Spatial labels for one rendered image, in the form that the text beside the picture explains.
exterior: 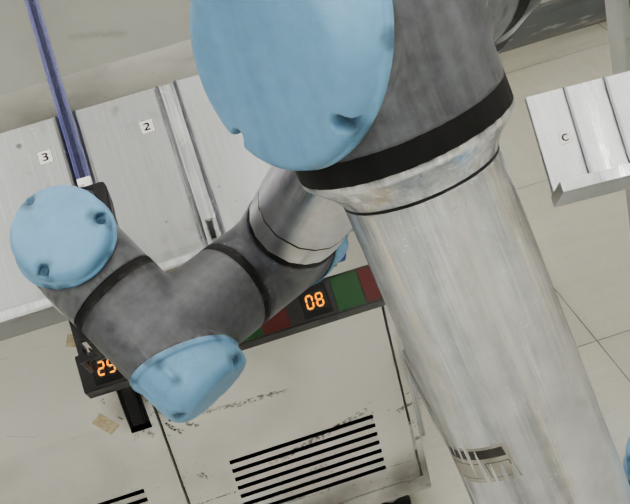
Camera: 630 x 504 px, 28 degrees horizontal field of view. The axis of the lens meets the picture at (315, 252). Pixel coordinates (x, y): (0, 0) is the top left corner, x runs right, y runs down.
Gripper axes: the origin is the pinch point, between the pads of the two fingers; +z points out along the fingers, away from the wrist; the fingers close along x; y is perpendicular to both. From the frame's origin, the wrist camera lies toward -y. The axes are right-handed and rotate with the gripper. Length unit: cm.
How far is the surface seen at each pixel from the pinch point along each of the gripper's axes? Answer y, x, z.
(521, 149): -46, 87, 151
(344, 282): 3.6, 22.3, 3.4
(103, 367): 4.4, -3.4, 3.4
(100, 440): 4, -11, 51
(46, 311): -2.4, -7.1, 1.5
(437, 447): 17, 37, 86
